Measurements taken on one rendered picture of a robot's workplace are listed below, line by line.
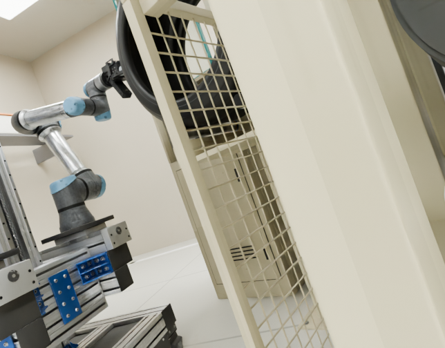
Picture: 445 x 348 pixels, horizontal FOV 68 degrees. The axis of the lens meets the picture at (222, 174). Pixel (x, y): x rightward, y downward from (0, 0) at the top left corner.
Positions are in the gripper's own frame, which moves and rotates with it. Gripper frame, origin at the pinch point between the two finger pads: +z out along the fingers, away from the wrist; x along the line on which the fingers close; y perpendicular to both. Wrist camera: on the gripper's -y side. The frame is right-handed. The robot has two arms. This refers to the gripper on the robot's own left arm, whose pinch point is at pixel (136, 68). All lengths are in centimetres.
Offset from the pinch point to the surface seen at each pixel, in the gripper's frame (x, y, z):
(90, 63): 225, 147, -351
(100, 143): 214, 21, -366
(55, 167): 164, 2, -428
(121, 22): -12.9, 10.5, 13.3
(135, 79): -12.9, -9.3, 12.5
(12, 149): 104, 38, -411
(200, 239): 51, -90, -41
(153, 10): -57, -20, 70
